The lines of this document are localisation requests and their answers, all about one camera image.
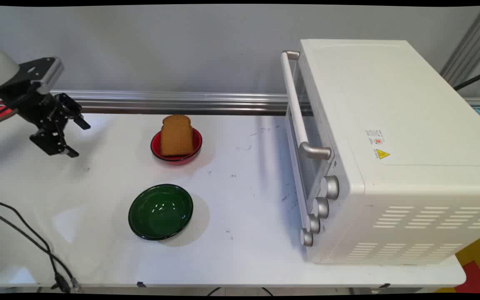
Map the aluminium frame post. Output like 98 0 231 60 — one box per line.
440 6 480 87

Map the green enamel bowl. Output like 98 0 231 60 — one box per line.
128 184 194 241

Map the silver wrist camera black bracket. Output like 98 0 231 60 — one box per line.
14 56 65 95

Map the white oven door handle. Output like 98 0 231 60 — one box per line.
281 50 333 161

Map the white toaster oven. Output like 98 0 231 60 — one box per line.
284 39 480 264

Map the black cable loop under table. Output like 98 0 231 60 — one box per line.
206 287 275 297

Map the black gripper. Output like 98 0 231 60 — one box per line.
3 89 92 158

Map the red enamel bowl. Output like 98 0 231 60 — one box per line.
150 127 203 166

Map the black cable with connector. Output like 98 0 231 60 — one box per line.
0 197 83 292
0 208 70 292

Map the white label sticker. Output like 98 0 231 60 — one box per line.
365 129 387 147

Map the black cable behind oven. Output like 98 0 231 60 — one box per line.
452 68 480 92

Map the brown toast bread slice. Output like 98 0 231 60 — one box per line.
160 115 194 157

